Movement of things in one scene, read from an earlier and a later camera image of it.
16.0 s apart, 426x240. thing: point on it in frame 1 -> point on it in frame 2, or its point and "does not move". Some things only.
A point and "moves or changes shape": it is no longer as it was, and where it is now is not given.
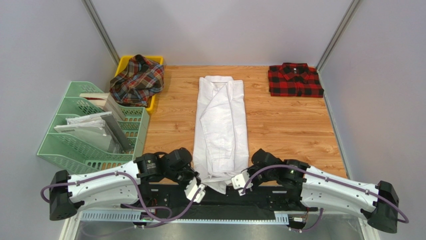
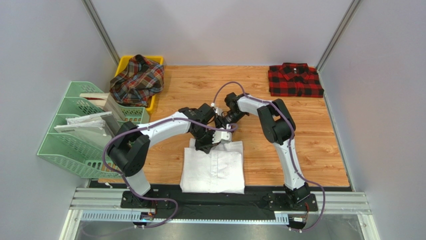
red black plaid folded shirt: (294, 79) does not move
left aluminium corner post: (95, 18) does not move
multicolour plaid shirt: (142, 79) does not move
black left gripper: (193, 174) -> (205, 147)
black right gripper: (252, 179) -> (220, 121)
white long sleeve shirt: (220, 149) moves or changes shape
